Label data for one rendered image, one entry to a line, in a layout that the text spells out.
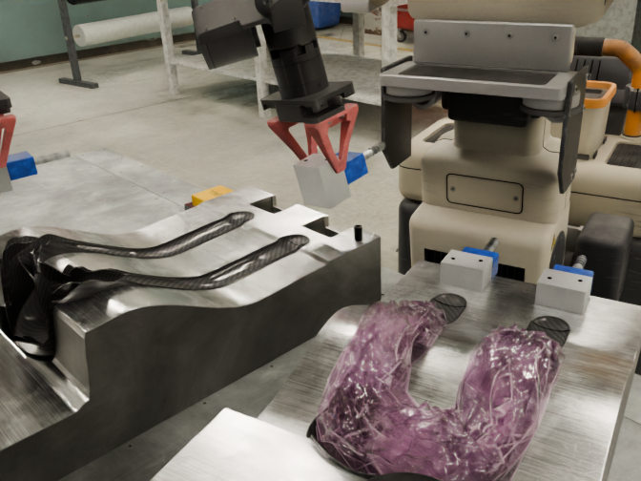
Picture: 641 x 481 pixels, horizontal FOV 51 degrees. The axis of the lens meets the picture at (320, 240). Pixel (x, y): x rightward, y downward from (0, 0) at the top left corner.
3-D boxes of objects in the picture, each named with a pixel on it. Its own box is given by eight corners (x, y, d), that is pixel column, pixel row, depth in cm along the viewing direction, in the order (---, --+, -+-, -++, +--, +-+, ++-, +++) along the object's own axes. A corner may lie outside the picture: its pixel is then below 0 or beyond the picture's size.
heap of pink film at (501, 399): (406, 307, 73) (406, 242, 69) (579, 350, 64) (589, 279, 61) (273, 466, 53) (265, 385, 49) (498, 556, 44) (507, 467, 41)
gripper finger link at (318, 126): (333, 185, 77) (312, 106, 73) (294, 178, 83) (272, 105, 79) (373, 161, 81) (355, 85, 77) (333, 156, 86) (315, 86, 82)
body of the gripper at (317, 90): (317, 117, 74) (299, 50, 71) (262, 115, 81) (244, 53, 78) (358, 96, 77) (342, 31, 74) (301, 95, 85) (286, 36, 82)
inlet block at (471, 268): (474, 256, 89) (477, 219, 87) (512, 263, 87) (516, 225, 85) (439, 303, 79) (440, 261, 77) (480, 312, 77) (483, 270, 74)
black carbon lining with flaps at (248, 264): (242, 221, 93) (236, 156, 88) (322, 258, 82) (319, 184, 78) (-20, 324, 72) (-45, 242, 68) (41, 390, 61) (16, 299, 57)
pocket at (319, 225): (327, 240, 90) (326, 215, 88) (356, 252, 86) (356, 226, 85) (302, 252, 87) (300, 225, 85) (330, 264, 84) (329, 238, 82)
